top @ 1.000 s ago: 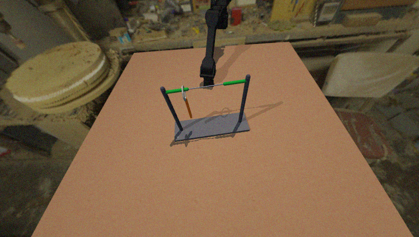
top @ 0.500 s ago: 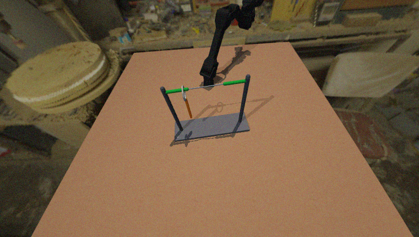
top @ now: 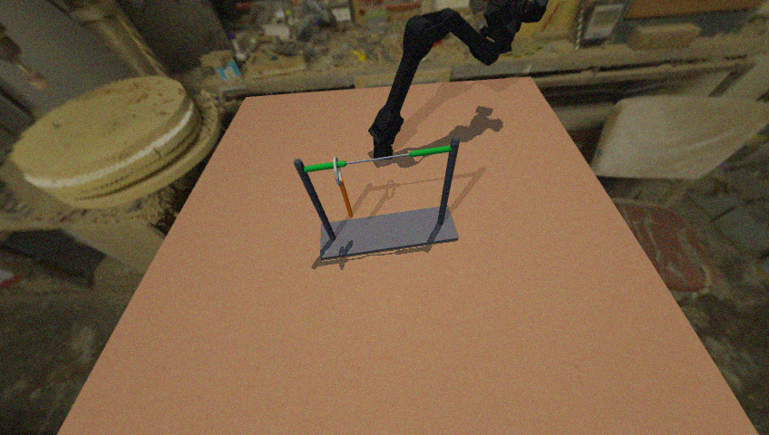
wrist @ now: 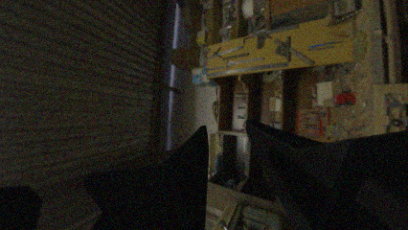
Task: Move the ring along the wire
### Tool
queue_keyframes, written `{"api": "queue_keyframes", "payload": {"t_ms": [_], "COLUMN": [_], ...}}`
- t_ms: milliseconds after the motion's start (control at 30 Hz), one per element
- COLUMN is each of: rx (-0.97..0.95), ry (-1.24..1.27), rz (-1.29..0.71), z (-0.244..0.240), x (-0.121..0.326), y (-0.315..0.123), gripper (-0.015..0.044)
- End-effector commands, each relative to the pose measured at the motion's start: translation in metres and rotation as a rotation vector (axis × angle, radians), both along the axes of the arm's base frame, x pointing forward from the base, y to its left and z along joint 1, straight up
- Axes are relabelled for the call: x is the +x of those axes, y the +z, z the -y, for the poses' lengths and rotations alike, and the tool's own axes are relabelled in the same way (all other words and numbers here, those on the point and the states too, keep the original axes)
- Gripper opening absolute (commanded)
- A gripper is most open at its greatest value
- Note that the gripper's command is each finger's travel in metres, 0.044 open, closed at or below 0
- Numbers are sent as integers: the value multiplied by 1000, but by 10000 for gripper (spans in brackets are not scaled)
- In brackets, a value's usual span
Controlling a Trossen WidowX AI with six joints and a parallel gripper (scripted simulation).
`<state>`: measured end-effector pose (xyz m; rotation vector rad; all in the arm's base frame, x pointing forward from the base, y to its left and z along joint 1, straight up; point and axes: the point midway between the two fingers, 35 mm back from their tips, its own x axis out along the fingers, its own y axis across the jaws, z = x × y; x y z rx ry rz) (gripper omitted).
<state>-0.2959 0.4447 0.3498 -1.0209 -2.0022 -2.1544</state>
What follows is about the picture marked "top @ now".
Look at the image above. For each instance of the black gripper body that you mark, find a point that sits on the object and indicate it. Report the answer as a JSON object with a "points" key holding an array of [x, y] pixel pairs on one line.
{"points": [[517, 8]]}

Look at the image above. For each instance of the orange handle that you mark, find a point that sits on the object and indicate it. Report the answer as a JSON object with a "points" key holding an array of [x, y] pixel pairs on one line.
{"points": [[341, 184]]}

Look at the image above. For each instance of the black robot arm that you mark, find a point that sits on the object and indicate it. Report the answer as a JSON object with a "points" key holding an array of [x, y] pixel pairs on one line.
{"points": [[422, 31]]}

